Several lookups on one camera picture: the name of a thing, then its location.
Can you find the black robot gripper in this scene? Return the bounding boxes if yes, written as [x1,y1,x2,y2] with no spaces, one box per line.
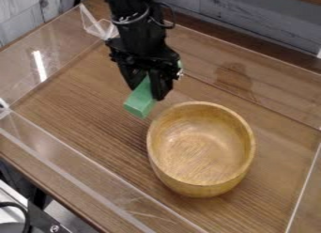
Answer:
[105,37,181,101]

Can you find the green rectangular block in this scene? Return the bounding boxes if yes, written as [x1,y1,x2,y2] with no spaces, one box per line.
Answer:
[121,59,184,120]

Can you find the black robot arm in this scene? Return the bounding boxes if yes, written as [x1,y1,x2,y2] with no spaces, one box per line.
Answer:
[105,0,181,101]

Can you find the brown wooden bowl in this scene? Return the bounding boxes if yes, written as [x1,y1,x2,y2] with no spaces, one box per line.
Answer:
[146,101,256,198]

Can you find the clear acrylic tray walls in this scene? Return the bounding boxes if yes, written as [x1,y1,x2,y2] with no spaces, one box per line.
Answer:
[0,9,321,233]

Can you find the clear acrylic corner bracket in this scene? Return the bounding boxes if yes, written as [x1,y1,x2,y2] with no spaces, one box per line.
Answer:
[78,4,118,40]

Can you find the black metal table frame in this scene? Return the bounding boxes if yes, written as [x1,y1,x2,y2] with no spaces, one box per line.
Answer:
[0,161,98,233]

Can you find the black cable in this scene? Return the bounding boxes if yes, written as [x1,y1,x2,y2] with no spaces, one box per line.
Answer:
[0,201,32,233]

